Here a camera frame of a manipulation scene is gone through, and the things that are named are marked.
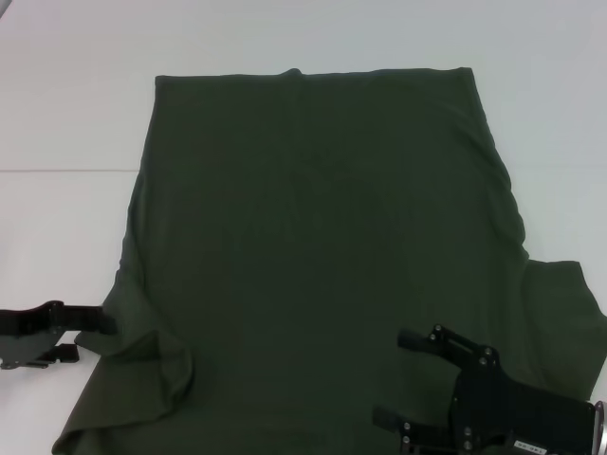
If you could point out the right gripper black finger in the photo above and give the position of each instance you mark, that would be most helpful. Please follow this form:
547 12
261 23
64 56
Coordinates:
410 339
386 417

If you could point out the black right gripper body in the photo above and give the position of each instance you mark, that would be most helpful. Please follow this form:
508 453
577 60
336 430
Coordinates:
521 412

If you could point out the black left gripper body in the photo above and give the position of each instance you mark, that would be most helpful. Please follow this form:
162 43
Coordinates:
23 327

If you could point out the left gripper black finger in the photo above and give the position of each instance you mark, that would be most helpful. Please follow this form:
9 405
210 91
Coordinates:
61 355
85 318

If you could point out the dark green shirt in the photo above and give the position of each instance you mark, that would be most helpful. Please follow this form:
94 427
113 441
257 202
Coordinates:
308 237

